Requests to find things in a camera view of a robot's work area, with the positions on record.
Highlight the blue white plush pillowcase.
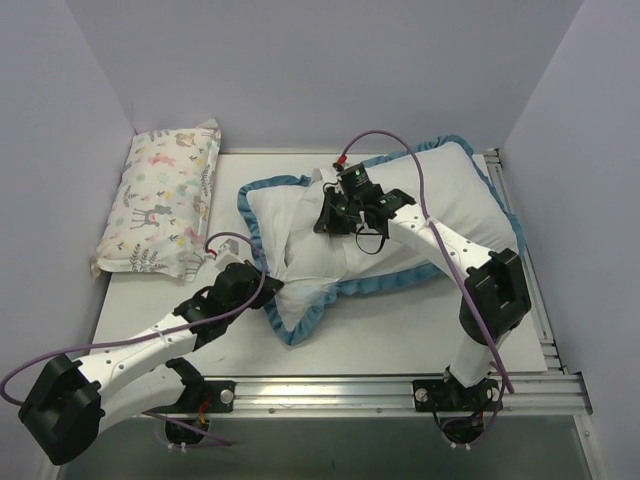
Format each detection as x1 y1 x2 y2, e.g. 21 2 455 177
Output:
237 135 525 346

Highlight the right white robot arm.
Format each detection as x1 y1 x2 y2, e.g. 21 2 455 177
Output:
314 164 531 409

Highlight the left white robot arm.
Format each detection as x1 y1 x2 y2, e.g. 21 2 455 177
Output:
18 262 284 466

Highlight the animal print white pillow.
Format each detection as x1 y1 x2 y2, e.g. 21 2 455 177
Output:
91 119 221 282

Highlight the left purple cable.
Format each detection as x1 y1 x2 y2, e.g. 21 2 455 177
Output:
0 233 267 446

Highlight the purple cable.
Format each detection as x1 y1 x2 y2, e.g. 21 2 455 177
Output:
335 130 516 396
0 233 267 446

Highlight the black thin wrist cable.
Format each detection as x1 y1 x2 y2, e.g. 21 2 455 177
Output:
352 219 386 255

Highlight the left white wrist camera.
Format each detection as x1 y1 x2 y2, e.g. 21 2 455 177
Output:
208 239 242 270

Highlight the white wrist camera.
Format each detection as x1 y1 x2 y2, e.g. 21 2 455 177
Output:
208 239 242 270
332 154 348 173

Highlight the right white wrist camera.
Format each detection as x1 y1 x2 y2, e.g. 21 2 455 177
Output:
332 154 348 173

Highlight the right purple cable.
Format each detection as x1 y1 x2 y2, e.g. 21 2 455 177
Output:
335 130 516 396

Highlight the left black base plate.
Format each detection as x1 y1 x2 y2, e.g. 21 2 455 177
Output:
152 379 236 416

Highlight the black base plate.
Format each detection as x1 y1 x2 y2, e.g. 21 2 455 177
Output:
412 378 503 414
152 379 236 416

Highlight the right aluminium side rail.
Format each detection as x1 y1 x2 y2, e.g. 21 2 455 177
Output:
483 148 569 375

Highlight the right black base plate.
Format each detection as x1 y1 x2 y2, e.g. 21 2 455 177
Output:
412 378 503 414

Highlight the aluminium mounting rail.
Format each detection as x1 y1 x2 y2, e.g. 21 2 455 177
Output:
59 372 594 419

